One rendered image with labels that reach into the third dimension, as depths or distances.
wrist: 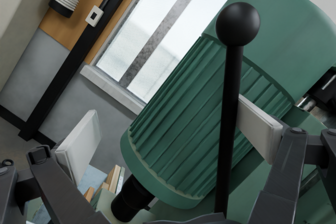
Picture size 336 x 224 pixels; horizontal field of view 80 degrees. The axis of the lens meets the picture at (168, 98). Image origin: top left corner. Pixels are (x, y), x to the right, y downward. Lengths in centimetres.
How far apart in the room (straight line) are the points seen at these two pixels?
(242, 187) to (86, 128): 25
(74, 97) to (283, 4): 175
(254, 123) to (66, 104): 183
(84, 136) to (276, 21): 23
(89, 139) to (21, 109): 199
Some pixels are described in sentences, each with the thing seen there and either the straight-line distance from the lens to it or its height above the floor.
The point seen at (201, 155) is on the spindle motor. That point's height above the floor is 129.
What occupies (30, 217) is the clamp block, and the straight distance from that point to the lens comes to 52.
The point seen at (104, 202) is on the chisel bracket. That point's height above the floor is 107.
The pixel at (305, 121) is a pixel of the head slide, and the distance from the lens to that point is 34.
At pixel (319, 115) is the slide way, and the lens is 44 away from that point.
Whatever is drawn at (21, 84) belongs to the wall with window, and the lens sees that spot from 210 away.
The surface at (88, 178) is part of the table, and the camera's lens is 72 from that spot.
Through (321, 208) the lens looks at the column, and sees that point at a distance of 39.
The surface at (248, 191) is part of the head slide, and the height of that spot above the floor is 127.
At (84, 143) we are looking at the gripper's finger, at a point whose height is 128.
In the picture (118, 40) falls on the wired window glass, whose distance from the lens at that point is 177.
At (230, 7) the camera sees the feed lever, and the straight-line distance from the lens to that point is 17.
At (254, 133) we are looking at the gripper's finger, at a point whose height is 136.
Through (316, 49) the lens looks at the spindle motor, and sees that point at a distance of 29.
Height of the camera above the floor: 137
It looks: 12 degrees down
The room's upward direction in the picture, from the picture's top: 39 degrees clockwise
